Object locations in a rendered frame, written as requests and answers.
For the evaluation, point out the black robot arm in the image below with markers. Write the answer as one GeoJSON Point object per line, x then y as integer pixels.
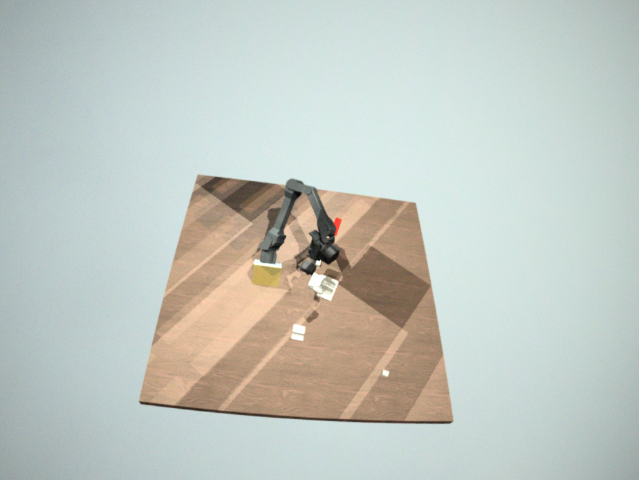
{"type": "Point", "coordinates": [326, 227]}

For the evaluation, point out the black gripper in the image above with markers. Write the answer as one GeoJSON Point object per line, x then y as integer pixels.
{"type": "Point", "coordinates": [310, 267]}

